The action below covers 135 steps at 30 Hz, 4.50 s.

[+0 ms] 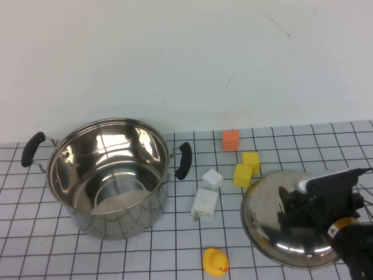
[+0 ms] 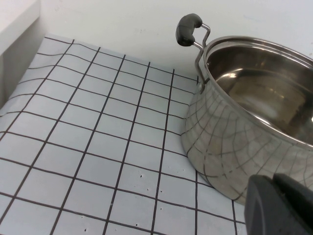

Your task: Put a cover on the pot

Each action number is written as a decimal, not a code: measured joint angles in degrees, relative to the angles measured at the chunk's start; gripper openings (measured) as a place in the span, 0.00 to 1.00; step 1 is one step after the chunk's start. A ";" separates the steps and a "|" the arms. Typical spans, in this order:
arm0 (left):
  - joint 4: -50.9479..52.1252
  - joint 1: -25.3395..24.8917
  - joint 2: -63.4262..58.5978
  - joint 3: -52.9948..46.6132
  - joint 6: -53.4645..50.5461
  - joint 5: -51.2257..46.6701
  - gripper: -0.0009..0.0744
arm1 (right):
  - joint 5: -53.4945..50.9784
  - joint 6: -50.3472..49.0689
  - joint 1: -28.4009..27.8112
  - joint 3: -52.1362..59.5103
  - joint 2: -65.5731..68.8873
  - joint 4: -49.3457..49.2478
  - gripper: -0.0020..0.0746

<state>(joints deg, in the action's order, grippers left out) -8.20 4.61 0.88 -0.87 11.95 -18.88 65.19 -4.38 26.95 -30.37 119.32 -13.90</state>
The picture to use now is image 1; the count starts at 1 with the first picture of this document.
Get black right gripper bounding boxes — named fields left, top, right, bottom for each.
left=276, top=185, right=365, bottom=235

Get stainless steel lid black knob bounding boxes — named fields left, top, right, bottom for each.
left=240, top=170, right=342, bottom=270

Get yellow foam cube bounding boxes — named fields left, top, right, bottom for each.
left=242, top=151, right=261, bottom=176
left=232, top=163, right=254, bottom=188

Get white foam cube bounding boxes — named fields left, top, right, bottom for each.
left=202, top=168, right=224, bottom=191

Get white charger plug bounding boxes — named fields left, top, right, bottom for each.
left=191, top=187, right=220, bottom=222

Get orange foam cube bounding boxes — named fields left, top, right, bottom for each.
left=222, top=129, right=240, bottom=152

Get yellow rubber duck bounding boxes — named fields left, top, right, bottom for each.
left=202, top=247, right=230, bottom=277

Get white black-grid table mat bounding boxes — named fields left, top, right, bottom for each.
left=0, top=120, right=373, bottom=280

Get white black wrist camera box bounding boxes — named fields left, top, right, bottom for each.
left=296, top=169, right=360, bottom=195

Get black camera cable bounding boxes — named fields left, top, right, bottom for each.
left=348, top=167, right=373, bottom=176

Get stainless steel pot black handles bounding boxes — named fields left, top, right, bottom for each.
left=20, top=117, right=193, bottom=242

